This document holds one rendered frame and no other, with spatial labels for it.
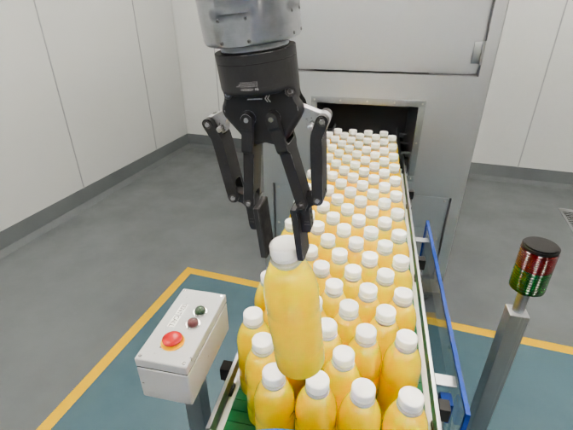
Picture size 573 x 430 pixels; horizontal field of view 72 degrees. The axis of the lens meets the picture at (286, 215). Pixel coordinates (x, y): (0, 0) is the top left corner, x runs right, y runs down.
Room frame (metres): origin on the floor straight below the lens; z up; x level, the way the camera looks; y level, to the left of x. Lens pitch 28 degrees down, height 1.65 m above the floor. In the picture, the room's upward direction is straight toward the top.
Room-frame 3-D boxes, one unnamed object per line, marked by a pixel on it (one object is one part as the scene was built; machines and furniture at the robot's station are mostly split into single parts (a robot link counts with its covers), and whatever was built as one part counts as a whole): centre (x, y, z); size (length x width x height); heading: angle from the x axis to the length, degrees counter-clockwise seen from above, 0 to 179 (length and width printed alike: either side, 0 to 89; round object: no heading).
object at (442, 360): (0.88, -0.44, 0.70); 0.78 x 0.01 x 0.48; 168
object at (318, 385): (0.44, -0.05, 1.10); 0.04 x 0.04 x 0.02
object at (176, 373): (0.58, 0.20, 1.05); 0.20 x 0.10 x 0.10; 168
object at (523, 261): (0.61, -0.47, 1.23); 0.06 x 0.06 x 0.04
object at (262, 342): (0.52, 0.04, 1.10); 0.04 x 0.04 x 0.02
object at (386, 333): (0.60, -0.20, 1.00); 0.07 x 0.07 x 0.20
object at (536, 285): (0.61, -0.47, 1.18); 0.06 x 0.06 x 0.05
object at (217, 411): (1.22, -0.03, 0.96); 1.60 x 0.01 x 0.03; 168
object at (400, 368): (0.53, -0.22, 1.00); 0.07 x 0.07 x 0.20
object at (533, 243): (0.61, -0.47, 1.18); 0.06 x 0.06 x 0.16
